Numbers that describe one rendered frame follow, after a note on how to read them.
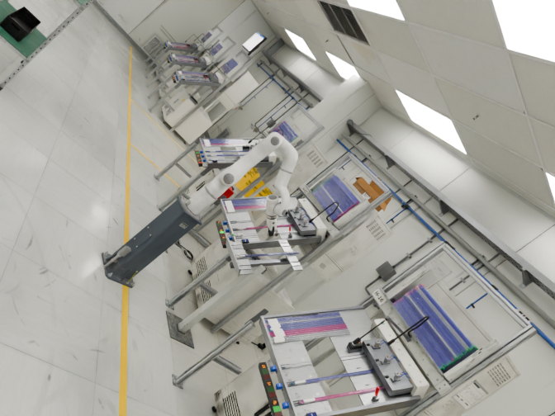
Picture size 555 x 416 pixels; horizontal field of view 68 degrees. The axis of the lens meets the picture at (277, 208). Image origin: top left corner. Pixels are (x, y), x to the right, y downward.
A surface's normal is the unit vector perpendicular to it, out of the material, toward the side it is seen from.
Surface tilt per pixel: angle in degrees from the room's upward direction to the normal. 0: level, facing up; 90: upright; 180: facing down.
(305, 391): 44
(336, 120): 90
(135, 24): 90
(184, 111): 90
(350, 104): 90
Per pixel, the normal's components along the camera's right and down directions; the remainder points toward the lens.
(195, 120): 0.29, 0.51
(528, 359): -0.57, -0.59
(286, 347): 0.15, -0.86
